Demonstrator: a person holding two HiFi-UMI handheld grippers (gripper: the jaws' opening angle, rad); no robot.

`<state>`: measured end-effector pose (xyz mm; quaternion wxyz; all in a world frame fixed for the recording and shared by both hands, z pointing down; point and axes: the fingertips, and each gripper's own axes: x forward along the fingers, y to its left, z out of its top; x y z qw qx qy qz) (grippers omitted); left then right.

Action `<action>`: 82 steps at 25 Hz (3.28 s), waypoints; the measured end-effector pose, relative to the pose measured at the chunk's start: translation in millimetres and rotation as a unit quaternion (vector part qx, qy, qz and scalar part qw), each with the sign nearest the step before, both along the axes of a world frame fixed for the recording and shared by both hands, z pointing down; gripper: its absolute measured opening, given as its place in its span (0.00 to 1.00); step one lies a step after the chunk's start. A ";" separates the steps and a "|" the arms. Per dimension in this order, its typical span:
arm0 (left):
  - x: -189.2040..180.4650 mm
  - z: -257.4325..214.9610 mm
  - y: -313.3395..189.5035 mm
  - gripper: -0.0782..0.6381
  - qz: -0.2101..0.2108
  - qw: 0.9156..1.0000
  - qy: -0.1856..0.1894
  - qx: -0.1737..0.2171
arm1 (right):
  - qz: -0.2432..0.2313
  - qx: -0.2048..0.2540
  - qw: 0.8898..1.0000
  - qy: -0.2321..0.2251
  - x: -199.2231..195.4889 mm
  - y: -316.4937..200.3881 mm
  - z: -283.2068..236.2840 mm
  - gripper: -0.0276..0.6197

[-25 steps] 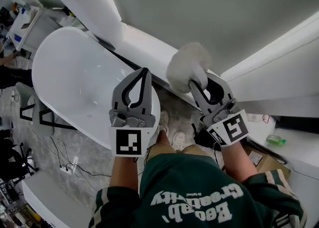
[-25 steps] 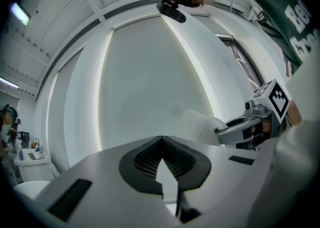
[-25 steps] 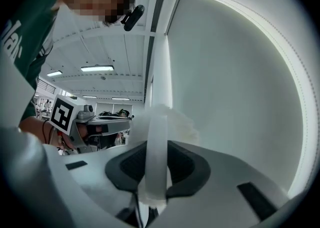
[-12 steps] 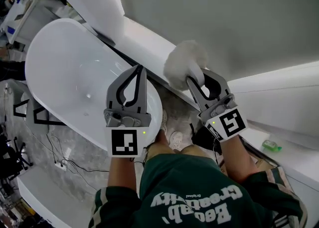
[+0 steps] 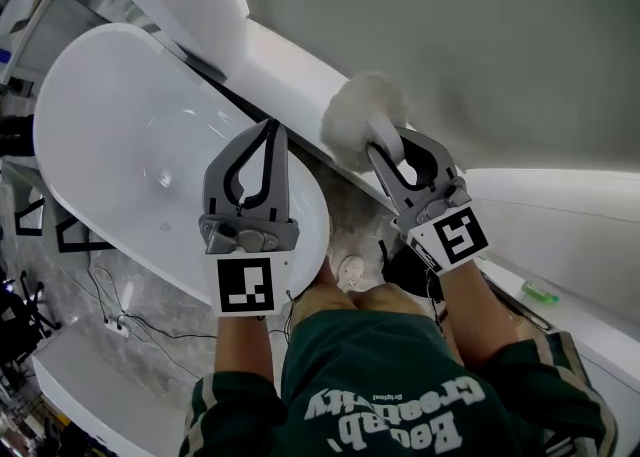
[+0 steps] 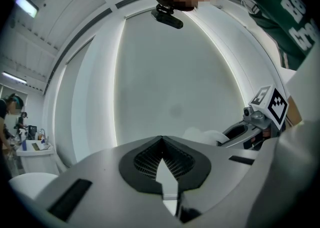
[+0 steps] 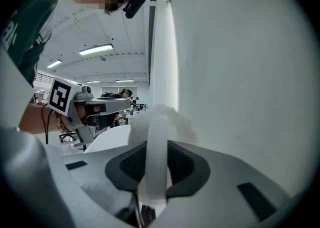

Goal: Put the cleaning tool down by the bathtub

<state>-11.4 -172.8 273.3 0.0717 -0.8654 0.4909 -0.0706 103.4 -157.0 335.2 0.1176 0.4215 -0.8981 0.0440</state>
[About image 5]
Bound tan shorts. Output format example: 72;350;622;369
292;269;454;341

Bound dark green printed shirt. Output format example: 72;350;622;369
178;307;620;457

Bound fluffy white cleaning tool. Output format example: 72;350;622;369
319;70;412;174

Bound person's right forearm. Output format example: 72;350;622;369
438;258;524;372

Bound white storage shelf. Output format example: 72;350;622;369
0;0;69;89

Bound black floor cable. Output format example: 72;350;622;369
58;264;219;381

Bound white power strip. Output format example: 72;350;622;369
103;318;132;339

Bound white ledge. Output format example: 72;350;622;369
219;17;640;414

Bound white bench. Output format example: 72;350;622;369
31;328;201;457

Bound small green bottle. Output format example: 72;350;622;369
519;280;561;305

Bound white shoe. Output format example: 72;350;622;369
336;254;366;294

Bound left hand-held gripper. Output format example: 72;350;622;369
198;119;301;319

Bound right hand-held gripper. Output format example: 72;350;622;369
366;126;491;276

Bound person's left forearm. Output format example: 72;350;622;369
214;313;277;386

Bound white oval bathtub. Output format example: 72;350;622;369
32;22;332;307

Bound black pouch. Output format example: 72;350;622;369
381;240;445;302

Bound black tripod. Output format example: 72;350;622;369
0;268;62;376

